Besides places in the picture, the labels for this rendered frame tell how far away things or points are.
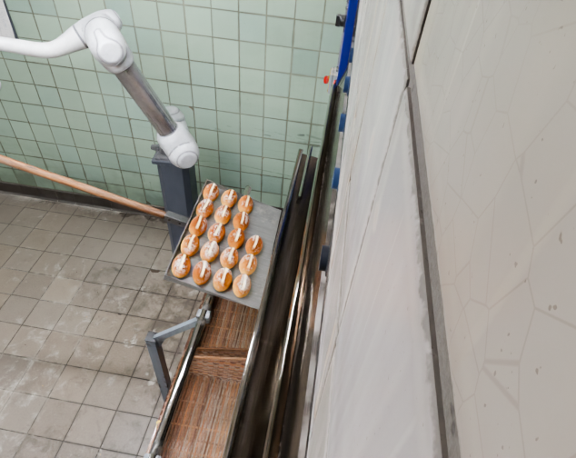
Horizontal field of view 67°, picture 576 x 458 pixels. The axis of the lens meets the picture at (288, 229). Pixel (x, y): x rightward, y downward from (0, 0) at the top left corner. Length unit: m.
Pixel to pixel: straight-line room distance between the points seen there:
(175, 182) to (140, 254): 0.96
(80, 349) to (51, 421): 0.43
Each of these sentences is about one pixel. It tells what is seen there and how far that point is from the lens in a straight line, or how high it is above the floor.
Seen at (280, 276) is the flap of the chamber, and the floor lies 1.41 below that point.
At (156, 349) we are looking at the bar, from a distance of 1.84.
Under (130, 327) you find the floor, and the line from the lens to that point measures 3.02.
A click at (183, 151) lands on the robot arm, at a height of 1.21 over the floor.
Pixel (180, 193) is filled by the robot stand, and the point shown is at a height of 0.78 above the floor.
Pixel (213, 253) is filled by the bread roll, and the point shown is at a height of 1.23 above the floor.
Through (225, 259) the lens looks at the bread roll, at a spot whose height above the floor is 1.21.
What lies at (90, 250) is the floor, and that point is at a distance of 3.53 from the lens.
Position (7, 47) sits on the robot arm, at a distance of 2.21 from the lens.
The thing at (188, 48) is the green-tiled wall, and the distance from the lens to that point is 2.80.
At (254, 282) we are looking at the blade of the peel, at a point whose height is 1.14.
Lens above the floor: 2.45
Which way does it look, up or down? 44 degrees down
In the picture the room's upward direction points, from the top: 5 degrees clockwise
